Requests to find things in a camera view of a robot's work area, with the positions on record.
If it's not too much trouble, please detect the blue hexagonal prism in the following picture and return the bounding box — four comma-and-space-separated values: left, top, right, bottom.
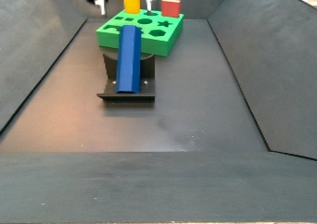
116, 25, 142, 93

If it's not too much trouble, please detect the yellow rectangular block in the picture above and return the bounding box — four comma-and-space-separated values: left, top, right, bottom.
124, 0, 140, 14

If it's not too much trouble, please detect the red rounded block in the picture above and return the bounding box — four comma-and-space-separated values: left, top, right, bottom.
160, 0, 180, 18

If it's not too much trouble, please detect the green foam shape-sorter block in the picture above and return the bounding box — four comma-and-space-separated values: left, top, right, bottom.
95, 9, 183, 56

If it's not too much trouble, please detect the black curved cradle stand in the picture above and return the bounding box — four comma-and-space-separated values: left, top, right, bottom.
96, 53, 155, 102

